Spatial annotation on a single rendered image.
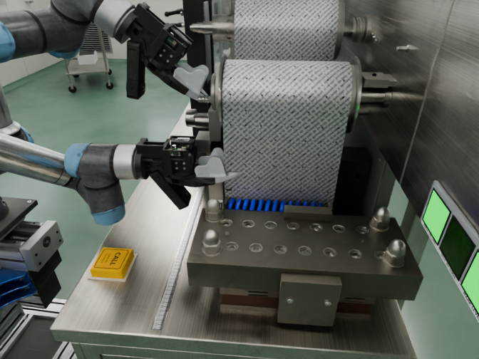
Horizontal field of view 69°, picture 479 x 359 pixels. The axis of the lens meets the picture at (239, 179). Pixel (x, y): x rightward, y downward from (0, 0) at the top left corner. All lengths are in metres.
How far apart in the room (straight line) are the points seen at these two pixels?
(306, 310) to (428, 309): 1.46
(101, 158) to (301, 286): 0.46
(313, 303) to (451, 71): 0.41
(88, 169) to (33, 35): 0.26
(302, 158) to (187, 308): 0.37
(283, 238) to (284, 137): 0.20
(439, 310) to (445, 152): 1.63
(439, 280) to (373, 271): 1.63
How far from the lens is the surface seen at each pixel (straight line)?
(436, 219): 0.53
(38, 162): 0.87
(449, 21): 0.58
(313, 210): 0.72
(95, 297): 0.79
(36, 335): 1.72
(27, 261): 1.22
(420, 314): 2.04
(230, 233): 0.67
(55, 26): 0.78
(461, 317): 2.13
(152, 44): 0.70
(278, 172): 0.72
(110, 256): 0.83
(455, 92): 0.53
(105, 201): 0.82
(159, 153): 0.72
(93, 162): 0.77
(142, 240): 0.89
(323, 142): 0.70
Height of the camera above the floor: 1.47
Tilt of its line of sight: 32 degrees down
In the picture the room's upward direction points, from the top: straight up
